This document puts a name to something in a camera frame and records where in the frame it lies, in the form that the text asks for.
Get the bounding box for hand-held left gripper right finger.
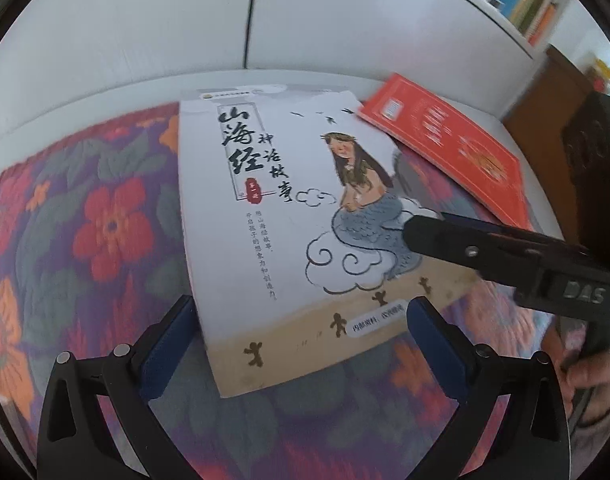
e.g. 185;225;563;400
407;295;572;480

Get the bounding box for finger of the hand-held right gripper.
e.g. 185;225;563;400
402;214;542;289
436;211;589;257

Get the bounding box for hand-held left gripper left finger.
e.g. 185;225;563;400
36;295;200;480

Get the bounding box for white mermaid book beige band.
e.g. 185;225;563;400
177;85;486;396

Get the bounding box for person's right forearm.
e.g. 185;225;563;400
570;405;610;466

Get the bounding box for row of white blue books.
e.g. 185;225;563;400
435;0;572;47

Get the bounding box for red book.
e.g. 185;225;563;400
357;72;536;233

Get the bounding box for brown wooden cabinet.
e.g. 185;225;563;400
502;44;603;161

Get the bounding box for floral blanket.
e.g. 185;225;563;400
0;102;576;480

